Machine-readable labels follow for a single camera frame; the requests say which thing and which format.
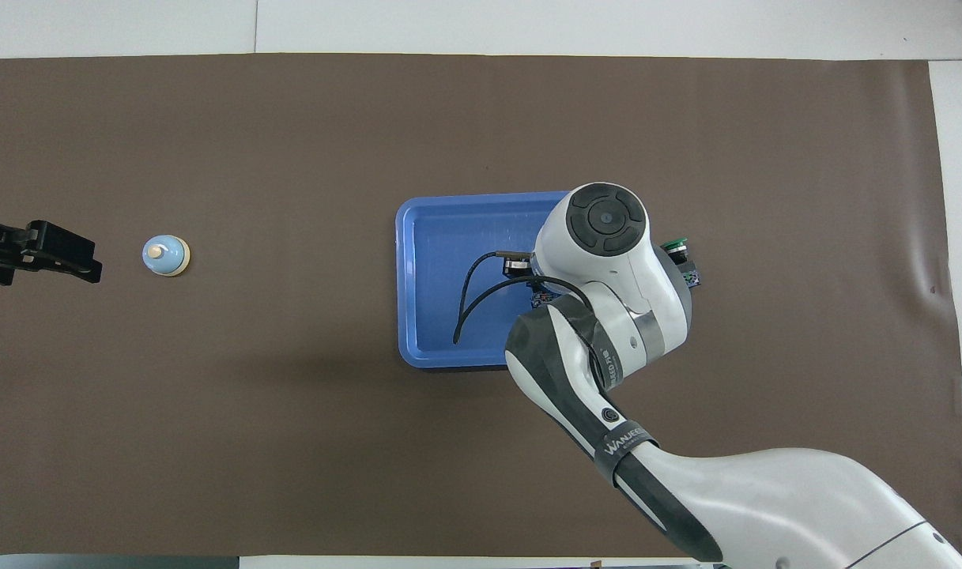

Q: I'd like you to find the brown table mat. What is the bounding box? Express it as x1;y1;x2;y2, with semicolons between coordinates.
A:
0;53;962;558

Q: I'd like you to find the blue plastic tray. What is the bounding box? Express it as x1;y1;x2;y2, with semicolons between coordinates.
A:
394;190;619;370

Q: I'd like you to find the green push button switch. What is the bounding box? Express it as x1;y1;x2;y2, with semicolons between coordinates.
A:
659;237;702;290

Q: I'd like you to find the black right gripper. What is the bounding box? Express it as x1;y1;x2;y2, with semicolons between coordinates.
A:
499;251;538;281

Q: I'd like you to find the light blue call bell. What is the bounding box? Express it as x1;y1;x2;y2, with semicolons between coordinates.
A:
141;236;191;279

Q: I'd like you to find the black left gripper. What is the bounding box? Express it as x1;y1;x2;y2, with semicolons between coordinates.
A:
0;198;104;287

